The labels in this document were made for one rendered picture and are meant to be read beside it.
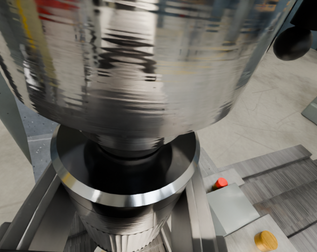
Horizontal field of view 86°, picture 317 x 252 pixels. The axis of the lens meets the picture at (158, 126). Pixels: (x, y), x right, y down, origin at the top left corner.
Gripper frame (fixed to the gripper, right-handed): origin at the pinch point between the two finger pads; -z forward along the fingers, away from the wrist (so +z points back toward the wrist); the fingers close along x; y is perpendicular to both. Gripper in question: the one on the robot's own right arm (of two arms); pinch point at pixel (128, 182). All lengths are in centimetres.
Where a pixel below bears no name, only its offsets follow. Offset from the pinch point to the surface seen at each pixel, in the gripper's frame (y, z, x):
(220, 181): 15.7, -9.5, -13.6
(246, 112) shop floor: 121, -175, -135
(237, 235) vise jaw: 18.3, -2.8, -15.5
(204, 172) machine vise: 22.2, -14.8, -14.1
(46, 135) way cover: 26.5, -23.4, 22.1
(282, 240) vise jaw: 18.3, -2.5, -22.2
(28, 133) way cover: 25.6, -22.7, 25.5
